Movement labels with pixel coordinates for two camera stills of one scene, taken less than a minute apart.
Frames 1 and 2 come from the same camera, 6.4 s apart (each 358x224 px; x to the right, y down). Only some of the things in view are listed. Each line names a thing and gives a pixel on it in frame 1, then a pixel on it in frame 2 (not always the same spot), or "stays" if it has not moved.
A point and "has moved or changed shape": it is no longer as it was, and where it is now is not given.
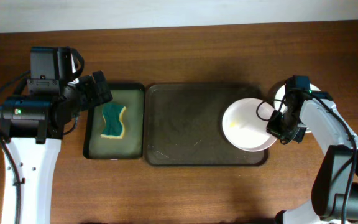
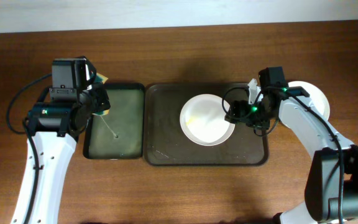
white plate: [244, 124] to [202, 120]
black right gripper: [272, 128] to [238, 109]
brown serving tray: [183, 124] stays
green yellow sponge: [115, 128] has moved or changed shape
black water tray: [131, 145] stays
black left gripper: [96, 98] stays
